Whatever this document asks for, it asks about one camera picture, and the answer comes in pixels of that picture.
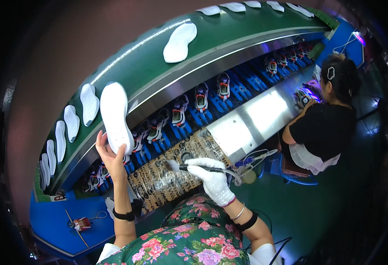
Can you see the person's left hand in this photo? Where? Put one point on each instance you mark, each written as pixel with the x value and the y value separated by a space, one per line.
pixel 114 164

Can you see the person's right hand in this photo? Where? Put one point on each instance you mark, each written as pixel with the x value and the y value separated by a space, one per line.
pixel 213 184

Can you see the person's right fingers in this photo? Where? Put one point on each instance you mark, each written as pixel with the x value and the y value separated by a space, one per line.
pixel 200 163

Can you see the black glue brush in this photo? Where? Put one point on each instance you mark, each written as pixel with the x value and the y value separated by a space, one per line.
pixel 184 168

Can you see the white shoe sole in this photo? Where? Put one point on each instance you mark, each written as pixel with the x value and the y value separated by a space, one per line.
pixel 208 10
pixel 300 10
pixel 275 6
pixel 180 42
pixel 114 112
pixel 233 6
pixel 252 4

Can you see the black round cup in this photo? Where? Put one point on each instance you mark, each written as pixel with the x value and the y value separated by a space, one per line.
pixel 186 156

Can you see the plastic wrapped printed cardboard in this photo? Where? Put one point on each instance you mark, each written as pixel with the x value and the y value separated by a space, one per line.
pixel 160 185

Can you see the yellowish round lid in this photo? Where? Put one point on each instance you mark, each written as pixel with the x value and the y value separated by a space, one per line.
pixel 249 176

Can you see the row of shoes with blue holders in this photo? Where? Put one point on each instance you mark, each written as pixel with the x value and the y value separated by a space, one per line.
pixel 200 99

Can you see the black wrist band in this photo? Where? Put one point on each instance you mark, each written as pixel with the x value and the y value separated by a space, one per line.
pixel 248 222
pixel 124 217

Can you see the person's body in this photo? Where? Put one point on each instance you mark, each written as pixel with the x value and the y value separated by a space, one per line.
pixel 187 241

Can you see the blue stool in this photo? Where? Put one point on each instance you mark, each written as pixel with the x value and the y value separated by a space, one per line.
pixel 296 180

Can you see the white cloth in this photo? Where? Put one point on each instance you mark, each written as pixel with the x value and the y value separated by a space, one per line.
pixel 110 205

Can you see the green conveyor belt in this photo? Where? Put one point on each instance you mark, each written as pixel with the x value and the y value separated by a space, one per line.
pixel 140 66

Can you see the shoe with orange trim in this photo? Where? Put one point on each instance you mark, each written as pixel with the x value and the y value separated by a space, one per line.
pixel 302 97

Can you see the red and white small tool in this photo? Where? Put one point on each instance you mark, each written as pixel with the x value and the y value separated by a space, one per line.
pixel 81 224

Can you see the row of white soles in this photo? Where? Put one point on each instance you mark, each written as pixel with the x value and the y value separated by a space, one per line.
pixel 71 124

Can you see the wooden stick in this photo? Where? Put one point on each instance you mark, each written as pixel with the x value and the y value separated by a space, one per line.
pixel 77 229

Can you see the blue work table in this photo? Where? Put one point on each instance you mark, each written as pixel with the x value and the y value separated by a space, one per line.
pixel 54 225

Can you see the purple lamp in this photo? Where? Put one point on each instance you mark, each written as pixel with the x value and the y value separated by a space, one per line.
pixel 359 38

